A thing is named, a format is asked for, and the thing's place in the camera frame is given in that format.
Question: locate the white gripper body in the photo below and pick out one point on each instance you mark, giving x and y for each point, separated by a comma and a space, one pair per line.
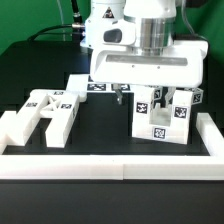
144, 52

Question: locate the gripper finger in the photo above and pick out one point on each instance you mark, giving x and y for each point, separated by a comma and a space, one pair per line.
118, 91
169, 95

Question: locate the white chair seat part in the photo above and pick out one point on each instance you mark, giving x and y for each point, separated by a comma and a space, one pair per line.
162, 124

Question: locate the white chair back part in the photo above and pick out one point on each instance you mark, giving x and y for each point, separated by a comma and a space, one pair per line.
60, 107

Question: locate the white chair side bar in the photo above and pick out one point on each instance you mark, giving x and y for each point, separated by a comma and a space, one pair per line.
5, 122

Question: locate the white tagged cube near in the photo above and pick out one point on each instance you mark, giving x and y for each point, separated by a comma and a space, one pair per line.
158, 92

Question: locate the white tagged cube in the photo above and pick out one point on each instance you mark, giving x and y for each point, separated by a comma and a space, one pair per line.
197, 95
158, 92

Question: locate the white tagged cube far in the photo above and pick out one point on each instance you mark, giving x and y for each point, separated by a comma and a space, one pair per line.
197, 95

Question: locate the white base tag plate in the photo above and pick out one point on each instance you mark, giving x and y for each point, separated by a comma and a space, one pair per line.
82, 85

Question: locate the white U-shaped fence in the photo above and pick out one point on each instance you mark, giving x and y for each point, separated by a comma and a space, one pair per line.
124, 167

